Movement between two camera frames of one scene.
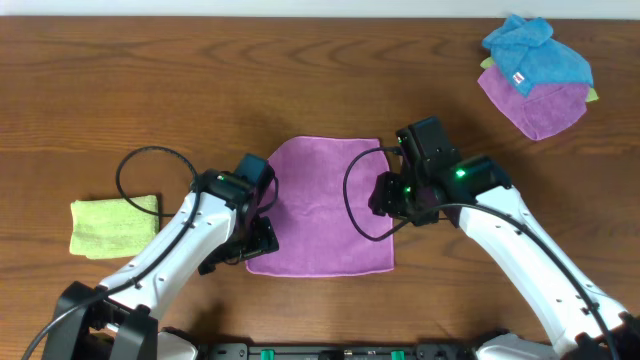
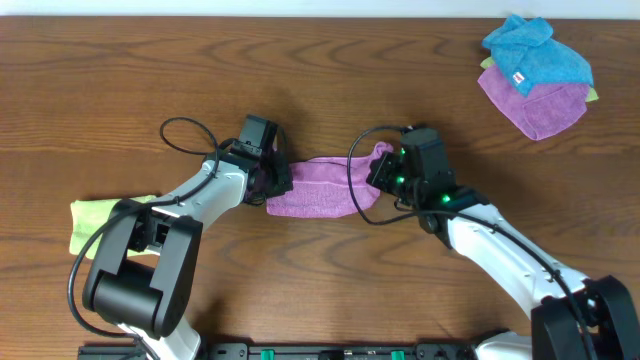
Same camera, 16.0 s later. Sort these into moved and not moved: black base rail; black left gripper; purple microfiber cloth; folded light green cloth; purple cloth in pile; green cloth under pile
Moved: purple microfiber cloth; black left gripper
Not moved: folded light green cloth; purple cloth in pile; green cloth under pile; black base rail
